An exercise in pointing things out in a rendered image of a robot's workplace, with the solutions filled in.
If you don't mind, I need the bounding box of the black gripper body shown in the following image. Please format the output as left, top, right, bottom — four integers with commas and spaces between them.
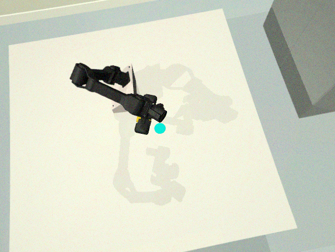
134, 94, 157, 135

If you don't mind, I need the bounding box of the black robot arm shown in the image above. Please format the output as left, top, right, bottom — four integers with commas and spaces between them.
70, 63, 167, 123

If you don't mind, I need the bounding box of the cyan circle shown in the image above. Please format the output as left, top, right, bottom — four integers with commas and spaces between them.
154, 123, 166, 134

